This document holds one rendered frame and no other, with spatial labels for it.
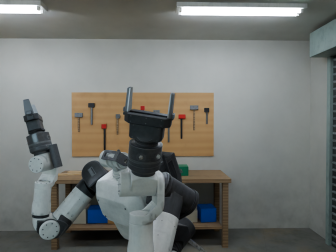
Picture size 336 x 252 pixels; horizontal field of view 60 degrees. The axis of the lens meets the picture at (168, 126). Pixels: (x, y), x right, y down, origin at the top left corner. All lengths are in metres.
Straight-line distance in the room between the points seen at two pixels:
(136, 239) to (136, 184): 0.14
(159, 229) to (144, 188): 0.19
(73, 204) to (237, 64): 3.47
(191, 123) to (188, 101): 0.31
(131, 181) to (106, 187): 0.39
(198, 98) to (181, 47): 0.76
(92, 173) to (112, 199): 0.22
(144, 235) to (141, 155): 0.21
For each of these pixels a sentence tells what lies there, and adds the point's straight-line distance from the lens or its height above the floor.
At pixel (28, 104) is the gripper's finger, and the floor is 1.62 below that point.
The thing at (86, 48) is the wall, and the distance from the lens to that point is 4.38.
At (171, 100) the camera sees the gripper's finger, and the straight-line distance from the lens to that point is 0.71.
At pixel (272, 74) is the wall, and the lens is 4.48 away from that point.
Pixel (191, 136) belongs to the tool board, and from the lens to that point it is 4.14.
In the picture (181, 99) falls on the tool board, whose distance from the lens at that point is 4.14.
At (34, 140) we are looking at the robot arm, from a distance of 1.27.
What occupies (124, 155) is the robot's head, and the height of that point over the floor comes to 1.43.
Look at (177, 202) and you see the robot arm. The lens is 0.97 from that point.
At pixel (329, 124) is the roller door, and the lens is 4.11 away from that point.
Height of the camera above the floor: 1.55
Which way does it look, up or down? 1 degrees down
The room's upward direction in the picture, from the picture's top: straight up
